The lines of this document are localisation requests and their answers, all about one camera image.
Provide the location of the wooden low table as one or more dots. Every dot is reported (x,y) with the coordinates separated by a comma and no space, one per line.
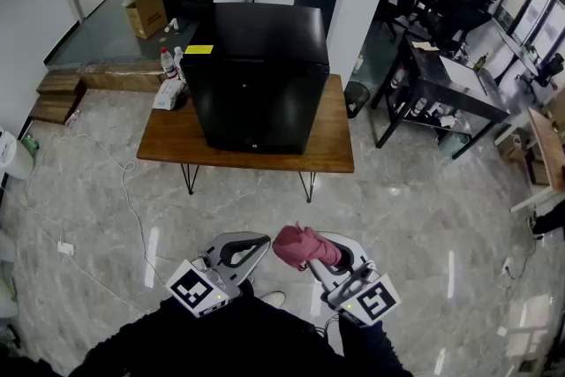
(176,145)

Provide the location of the pink packet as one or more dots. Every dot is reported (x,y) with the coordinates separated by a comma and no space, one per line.
(73,118)

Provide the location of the person's black clothed body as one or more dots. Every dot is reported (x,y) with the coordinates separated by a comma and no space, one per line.
(247,344)

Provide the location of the wooden desk with white legs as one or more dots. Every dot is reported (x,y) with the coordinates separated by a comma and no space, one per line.
(549,145)

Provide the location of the open cardboard box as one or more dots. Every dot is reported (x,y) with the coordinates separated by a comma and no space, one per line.
(148,17)

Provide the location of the white power adapter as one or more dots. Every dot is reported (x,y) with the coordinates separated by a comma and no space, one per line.
(66,247)

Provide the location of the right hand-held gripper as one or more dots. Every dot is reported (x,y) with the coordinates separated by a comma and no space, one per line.
(371,304)

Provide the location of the person's white shoe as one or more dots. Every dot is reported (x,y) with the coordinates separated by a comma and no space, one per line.
(273,299)

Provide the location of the teal bucket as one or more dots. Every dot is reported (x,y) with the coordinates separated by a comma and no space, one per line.
(452,145)

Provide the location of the round white table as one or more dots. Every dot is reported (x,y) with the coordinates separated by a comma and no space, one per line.
(518,53)

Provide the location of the white-capped clear bottle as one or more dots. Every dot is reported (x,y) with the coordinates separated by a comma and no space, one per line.
(178,62)

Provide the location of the small white spray bottle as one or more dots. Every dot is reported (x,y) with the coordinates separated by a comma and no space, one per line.
(172,25)

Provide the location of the black swivel chair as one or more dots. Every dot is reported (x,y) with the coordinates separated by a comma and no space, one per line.
(549,70)

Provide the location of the black metal table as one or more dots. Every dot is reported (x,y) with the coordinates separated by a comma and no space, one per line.
(446,95)

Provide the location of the green bottle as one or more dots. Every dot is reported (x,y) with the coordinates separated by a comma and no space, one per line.
(31,143)

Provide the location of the wooden platform edging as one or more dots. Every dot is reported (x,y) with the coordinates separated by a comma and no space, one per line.
(123,77)

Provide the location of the pink cloth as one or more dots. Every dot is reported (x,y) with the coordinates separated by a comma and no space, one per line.
(300,247)

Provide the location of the red-capped plastic bottle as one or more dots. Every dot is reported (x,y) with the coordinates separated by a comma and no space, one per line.
(167,66)

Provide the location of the person's left forearm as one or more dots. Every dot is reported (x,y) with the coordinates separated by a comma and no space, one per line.
(132,335)

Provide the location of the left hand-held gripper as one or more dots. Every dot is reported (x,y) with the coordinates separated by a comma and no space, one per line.
(198,291)

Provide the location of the white power strip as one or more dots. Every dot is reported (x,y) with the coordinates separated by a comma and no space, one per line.
(507,267)

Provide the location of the white wet wipes pack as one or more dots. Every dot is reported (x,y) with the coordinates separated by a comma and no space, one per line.
(167,95)

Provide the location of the person's right forearm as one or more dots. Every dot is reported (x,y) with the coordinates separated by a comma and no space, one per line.
(375,349)

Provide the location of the white board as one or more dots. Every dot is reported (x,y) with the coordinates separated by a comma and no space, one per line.
(461,73)

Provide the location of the wooden steps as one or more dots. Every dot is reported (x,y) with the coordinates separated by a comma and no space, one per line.
(53,101)

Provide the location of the black mini fridge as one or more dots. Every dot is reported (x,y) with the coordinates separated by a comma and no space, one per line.
(256,79)

